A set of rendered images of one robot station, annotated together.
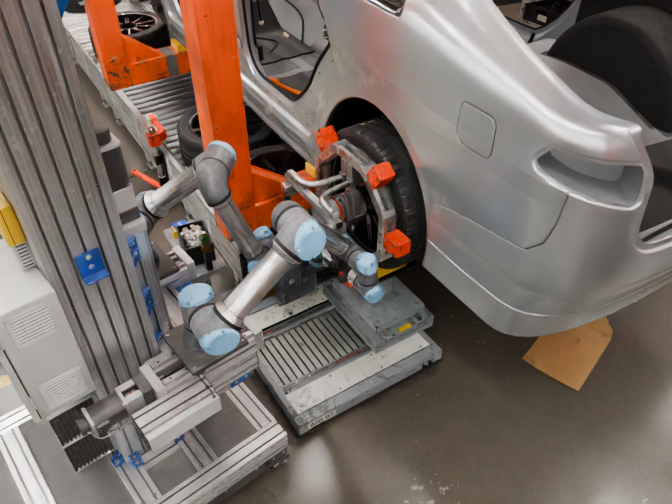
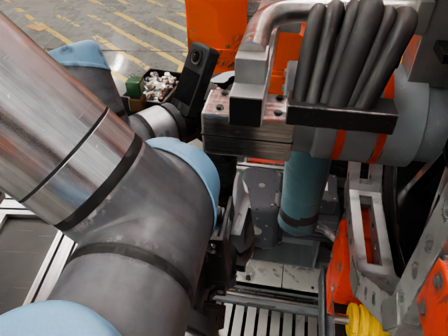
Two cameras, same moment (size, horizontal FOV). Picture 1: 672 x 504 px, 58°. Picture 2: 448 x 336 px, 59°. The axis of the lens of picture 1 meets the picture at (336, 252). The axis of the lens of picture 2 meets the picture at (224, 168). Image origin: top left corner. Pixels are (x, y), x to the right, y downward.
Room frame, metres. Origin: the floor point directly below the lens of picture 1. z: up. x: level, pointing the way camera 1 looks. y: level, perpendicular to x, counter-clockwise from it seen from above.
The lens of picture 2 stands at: (1.64, -0.20, 1.15)
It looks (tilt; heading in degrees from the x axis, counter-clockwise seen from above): 40 degrees down; 43
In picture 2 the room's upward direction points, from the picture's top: straight up
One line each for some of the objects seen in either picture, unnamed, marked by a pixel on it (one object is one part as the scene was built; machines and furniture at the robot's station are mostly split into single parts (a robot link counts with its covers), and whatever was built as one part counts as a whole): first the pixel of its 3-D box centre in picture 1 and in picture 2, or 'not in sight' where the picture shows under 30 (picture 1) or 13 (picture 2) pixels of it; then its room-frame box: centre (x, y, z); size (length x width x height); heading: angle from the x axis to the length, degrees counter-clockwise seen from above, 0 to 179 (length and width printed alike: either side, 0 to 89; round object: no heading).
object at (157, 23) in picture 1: (130, 36); not in sight; (5.24, 1.79, 0.39); 0.66 x 0.66 x 0.24
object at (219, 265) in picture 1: (194, 249); not in sight; (2.34, 0.72, 0.44); 0.43 x 0.17 x 0.03; 32
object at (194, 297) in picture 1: (198, 306); not in sight; (1.41, 0.46, 0.98); 0.13 x 0.12 x 0.14; 33
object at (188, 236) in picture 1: (195, 242); (157, 99); (2.30, 0.69, 0.51); 0.20 x 0.14 x 0.13; 25
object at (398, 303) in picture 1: (378, 278); not in sight; (2.25, -0.22, 0.32); 0.40 x 0.30 x 0.28; 32
